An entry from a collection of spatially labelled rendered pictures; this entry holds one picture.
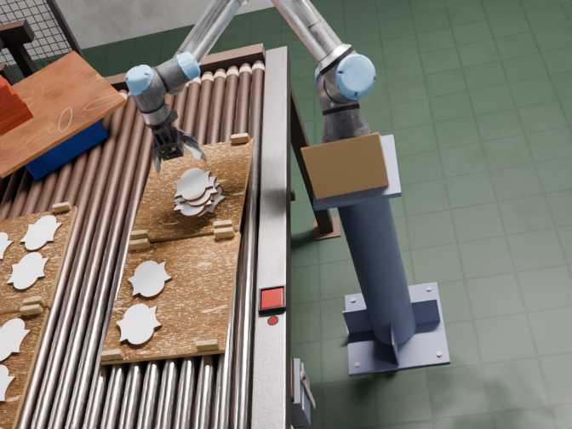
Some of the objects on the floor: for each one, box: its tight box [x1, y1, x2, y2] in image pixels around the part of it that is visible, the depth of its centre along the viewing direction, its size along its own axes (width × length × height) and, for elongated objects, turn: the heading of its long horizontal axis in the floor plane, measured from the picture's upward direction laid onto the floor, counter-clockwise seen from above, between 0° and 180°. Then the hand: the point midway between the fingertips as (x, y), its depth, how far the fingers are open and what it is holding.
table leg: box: [290, 83, 340, 241], centre depth 315 cm, size 12×12×86 cm
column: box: [313, 134, 450, 375], centre depth 268 cm, size 38×38×87 cm
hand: (182, 165), depth 224 cm, fingers open, 14 cm apart
